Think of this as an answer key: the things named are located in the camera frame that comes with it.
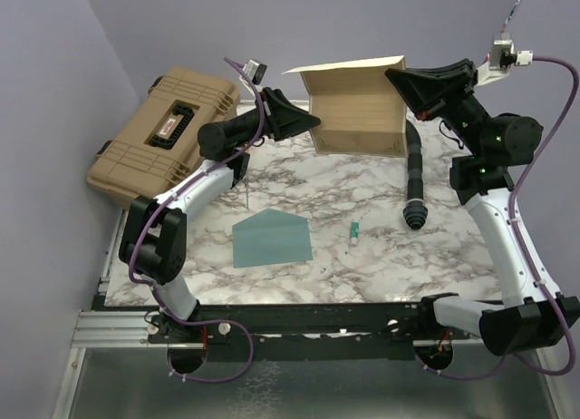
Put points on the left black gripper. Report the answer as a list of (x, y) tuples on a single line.
[(282, 119)]

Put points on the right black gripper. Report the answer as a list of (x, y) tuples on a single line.
[(422, 86)]

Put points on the teal paper envelope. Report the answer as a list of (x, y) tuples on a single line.
[(271, 237)]

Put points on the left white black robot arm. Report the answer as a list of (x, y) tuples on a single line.
[(154, 240)]

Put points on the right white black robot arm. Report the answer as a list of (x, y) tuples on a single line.
[(503, 201)]

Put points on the tan plastic tool case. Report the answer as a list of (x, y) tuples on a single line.
[(158, 148)]

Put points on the green white glue stick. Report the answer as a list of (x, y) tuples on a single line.
[(354, 233)]

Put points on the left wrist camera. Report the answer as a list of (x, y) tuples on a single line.
[(255, 71)]

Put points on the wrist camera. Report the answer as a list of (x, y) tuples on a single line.
[(255, 71), (501, 58)]

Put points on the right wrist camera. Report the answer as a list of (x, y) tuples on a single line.
[(501, 58)]

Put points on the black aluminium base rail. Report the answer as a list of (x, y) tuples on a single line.
[(316, 332)]

